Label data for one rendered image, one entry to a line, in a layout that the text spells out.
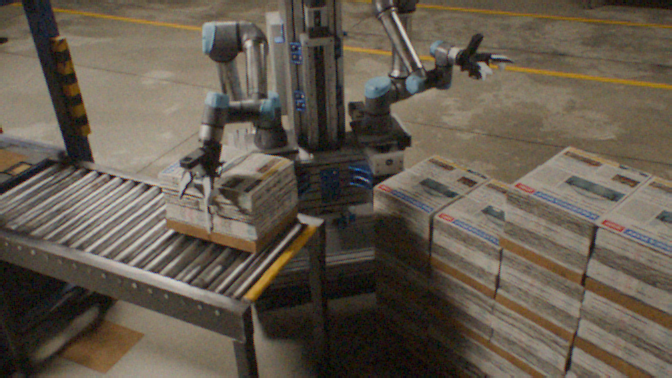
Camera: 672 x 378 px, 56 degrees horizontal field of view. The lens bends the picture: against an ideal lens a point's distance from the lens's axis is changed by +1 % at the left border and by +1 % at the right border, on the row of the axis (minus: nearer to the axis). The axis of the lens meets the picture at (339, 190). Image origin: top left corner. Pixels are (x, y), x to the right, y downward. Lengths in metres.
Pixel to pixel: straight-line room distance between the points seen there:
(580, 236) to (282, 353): 1.51
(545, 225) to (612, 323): 0.34
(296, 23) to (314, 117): 0.42
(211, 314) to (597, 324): 1.17
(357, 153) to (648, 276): 1.46
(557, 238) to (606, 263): 0.16
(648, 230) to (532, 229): 0.33
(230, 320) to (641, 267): 1.18
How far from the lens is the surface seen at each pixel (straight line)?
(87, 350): 3.19
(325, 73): 2.82
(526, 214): 2.03
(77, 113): 3.09
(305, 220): 2.31
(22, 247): 2.52
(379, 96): 2.79
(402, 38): 2.63
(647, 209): 2.02
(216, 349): 3.01
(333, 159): 2.85
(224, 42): 2.42
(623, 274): 1.94
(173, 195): 2.23
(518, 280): 2.18
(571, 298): 2.09
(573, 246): 1.99
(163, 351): 3.06
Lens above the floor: 2.09
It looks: 31 degrees down
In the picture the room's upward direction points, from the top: 2 degrees counter-clockwise
